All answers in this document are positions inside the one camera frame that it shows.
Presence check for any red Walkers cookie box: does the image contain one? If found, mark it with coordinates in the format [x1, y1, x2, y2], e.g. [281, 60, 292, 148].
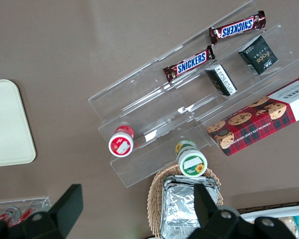
[206, 76, 299, 157]

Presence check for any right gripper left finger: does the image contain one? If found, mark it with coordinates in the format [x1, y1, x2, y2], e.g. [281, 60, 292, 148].
[0, 184, 83, 239]

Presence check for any rice cracker bag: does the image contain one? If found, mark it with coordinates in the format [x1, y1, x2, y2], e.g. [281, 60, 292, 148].
[279, 216, 297, 235]

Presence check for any red Coca-Cola bottle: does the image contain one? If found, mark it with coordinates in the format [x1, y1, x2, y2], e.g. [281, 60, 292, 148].
[14, 208, 37, 225]
[0, 206, 22, 225]

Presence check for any clear acrylic bottle rack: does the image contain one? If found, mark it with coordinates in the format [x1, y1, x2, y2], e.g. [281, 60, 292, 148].
[0, 196, 51, 226]

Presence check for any red lid yogurt cup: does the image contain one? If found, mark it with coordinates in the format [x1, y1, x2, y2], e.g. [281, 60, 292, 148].
[108, 125, 136, 157]

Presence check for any cream plastic tray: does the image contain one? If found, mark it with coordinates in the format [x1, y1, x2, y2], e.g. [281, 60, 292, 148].
[0, 79, 37, 168]

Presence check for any white rectangular bin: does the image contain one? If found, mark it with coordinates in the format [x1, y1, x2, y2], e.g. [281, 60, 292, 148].
[239, 208, 299, 239]

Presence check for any green lid yogurt cup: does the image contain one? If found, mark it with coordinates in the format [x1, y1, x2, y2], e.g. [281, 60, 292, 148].
[174, 140, 208, 178]

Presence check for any black box gold print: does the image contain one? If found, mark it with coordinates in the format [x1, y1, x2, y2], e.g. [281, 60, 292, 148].
[238, 34, 279, 75]

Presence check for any oval light wicker basket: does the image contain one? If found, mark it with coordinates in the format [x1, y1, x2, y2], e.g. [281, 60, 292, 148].
[147, 166, 224, 239]

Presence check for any foil container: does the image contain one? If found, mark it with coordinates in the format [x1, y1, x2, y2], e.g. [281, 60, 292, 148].
[163, 175, 219, 190]
[160, 184, 219, 239]

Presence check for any Snickers bar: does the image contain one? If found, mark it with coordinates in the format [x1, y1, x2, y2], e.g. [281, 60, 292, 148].
[162, 44, 216, 83]
[208, 10, 267, 45]

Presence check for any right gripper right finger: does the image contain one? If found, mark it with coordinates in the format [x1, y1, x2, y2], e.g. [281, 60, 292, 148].
[191, 184, 297, 239]

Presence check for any black box white label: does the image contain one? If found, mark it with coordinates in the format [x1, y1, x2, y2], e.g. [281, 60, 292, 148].
[204, 63, 238, 97]

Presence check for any clear acrylic step display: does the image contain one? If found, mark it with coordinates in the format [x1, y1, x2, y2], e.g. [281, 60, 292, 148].
[88, 0, 299, 188]

